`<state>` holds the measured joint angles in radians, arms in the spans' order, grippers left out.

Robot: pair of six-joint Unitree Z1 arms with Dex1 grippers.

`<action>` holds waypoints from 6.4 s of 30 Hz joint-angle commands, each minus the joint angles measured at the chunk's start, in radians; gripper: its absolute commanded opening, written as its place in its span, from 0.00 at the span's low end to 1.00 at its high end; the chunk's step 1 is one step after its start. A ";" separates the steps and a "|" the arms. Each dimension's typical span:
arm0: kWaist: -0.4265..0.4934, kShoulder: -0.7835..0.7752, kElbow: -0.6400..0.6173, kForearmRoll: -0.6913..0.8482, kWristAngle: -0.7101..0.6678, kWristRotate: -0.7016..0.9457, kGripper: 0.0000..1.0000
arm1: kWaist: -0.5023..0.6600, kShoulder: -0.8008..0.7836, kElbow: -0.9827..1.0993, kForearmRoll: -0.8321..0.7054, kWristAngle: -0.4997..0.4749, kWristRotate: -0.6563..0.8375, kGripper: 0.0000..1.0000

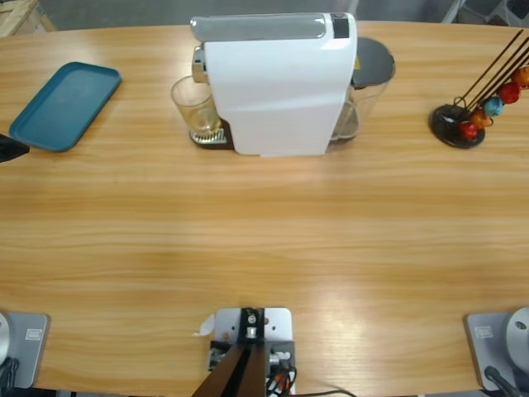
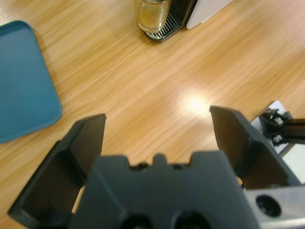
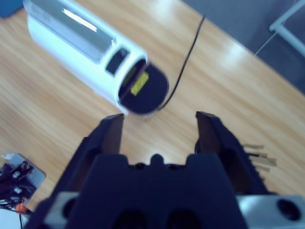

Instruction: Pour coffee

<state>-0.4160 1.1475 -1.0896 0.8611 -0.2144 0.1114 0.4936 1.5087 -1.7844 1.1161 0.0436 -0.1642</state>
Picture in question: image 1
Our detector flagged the wooden pallet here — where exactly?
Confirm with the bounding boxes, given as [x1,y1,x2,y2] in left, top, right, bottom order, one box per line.
[0,0,57,38]

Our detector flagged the black cable at mount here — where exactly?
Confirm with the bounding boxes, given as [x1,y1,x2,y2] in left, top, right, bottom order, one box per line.
[264,366,356,397]

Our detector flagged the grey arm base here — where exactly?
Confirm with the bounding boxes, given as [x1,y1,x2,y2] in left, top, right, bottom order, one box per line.
[0,312,51,390]
[465,306,529,392]

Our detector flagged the clear drinking glass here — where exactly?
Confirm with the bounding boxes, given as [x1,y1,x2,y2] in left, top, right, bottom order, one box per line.
[170,75,224,141]

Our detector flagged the drip tray with metal grille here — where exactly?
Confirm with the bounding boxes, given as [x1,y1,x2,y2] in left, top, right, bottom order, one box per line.
[188,127,235,151]

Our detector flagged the blue coffee capsule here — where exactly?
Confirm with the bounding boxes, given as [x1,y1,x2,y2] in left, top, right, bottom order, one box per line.
[483,95,505,117]

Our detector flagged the dark camera mount post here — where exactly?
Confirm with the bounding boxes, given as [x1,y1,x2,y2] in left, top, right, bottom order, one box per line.
[192,307,268,397]

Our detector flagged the white capsule coffee machine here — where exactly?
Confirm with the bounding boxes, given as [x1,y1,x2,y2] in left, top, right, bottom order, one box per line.
[190,12,360,159]

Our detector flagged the clear water tank dark lid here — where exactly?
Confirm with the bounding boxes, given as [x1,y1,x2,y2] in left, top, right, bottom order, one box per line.
[334,36,397,144]

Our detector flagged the white paper tag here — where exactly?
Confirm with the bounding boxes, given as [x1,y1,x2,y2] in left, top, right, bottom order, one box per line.
[192,313,217,337]

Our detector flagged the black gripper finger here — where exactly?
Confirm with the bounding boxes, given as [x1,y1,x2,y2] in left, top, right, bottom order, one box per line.
[0,133,31,164]

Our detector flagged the black capsule holder with rods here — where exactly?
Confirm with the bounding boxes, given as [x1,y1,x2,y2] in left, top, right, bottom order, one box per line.
[428,28,529,149]

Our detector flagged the black base cable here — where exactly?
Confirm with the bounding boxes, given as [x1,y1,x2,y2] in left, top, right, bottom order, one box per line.
[484,366,524,397]
[0,357,20,390]

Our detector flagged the white metal frame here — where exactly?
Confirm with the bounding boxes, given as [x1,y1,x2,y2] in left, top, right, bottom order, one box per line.
[440,0,466,24]

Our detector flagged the teal plastic tray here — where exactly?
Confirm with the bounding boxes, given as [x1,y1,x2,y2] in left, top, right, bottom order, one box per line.
[7,61,122,153]

